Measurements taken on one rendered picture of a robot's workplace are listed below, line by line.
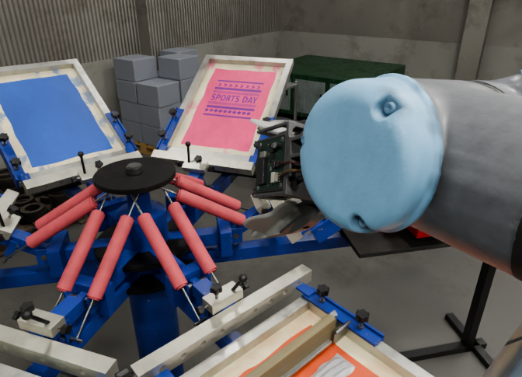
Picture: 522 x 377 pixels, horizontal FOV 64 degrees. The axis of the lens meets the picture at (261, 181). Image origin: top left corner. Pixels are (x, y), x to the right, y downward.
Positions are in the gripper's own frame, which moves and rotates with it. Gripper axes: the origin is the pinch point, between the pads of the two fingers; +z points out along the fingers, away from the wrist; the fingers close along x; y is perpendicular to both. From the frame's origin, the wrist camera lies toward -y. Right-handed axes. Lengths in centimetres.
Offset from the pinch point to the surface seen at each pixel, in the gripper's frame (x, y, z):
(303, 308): 28, -69, 66
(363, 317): 28, -74, 44
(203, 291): 24, -40, 85
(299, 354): 38, -54, 50
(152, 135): -118, -152, 439
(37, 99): -65, 2, 211
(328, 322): 30, -64, 49
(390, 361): 39, -78, 37
